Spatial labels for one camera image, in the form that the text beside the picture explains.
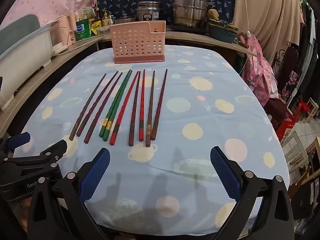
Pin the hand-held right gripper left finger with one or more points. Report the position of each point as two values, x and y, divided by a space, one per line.
96 172

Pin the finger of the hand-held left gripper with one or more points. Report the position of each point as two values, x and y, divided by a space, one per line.
56 148
18 140

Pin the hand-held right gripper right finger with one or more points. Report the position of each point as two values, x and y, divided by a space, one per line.
225 172

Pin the dark brown chopstick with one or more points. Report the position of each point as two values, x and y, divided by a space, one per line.
88 106
150 108

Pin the maroon chopstick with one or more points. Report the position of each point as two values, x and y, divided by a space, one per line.
98 103
104 107
135 108
160 104

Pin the green chopstick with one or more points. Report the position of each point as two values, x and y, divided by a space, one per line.
118 105
115 102

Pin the red chopstick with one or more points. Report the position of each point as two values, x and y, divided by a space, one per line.
142 105
125 107

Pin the pink perforated utensil holder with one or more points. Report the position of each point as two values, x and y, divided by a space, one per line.
137 42

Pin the blue planet-print tablecloth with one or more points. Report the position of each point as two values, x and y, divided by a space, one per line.
190 130

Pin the red plastic stool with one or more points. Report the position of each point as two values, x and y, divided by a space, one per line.
290 125

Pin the white plastic tub blue lid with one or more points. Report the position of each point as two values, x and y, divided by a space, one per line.
22 52

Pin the pink floral garment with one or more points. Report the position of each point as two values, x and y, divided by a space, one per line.
260 72

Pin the small wooden stool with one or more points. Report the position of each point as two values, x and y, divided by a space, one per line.
313 108

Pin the green canister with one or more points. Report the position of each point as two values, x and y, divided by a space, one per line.
82 31

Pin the pink electric kettle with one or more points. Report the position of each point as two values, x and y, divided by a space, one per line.
68 27

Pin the dark metal chair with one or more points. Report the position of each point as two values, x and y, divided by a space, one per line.
287 65

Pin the clear food container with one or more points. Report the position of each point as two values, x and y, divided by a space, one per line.
103 30

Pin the yellow packet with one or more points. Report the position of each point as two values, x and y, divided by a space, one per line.
96 27

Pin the blue basin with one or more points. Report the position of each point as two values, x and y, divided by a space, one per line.
221 36

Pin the yellow pump bottle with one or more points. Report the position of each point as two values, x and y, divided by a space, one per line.
105 20

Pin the white carton box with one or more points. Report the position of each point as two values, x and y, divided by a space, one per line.
85 12

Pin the dark glass bottle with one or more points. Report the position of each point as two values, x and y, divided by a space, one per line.
98 15

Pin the pink dotted cloth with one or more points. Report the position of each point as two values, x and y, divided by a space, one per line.
50 0

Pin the hanging dark clothes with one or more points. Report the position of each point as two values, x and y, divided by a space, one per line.
310 42

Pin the brown lumpy root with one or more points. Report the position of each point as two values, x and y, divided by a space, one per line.
213 15

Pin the navy floral cloth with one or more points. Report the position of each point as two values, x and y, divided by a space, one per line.
120 0

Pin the steel rice cooker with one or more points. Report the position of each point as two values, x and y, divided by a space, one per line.
148 11

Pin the beige curtain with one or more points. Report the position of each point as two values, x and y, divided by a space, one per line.
270 12

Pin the large steel steamer pot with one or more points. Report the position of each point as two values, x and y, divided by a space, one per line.
190 7

